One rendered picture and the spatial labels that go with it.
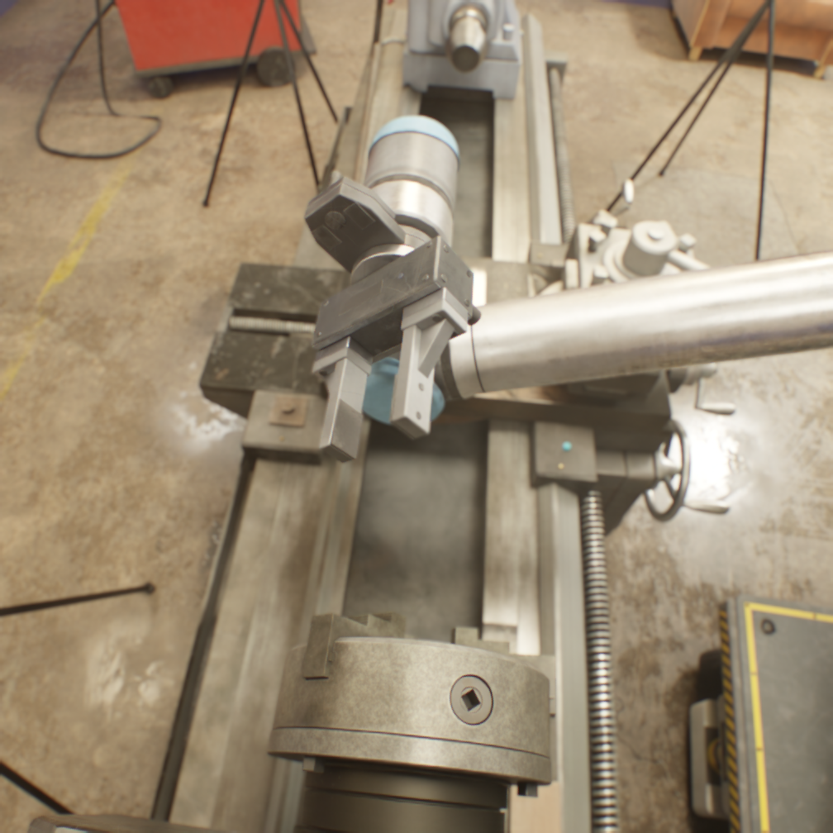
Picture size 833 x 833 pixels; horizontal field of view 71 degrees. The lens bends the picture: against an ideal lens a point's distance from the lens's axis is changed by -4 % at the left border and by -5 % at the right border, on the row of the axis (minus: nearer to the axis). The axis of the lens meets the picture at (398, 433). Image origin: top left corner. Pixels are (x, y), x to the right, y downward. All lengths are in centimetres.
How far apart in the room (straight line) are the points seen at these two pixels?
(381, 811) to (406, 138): 57
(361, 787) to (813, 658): 134
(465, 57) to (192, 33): 236
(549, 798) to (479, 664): 38
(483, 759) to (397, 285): 36
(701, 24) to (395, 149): 382
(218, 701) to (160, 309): 183
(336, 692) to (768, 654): 128
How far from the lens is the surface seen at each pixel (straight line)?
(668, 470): 125
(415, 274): 47
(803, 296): 58
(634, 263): 87
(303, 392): 102
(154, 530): 197
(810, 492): 236
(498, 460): 101
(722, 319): 57
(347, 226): 50
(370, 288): 50
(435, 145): 62
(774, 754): 161
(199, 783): 90
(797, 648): 170
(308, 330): 112
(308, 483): 98
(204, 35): 363
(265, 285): 120
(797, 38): 462
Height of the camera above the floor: 170
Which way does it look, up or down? 58 degrees down
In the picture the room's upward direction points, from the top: 2 degrees clockwise
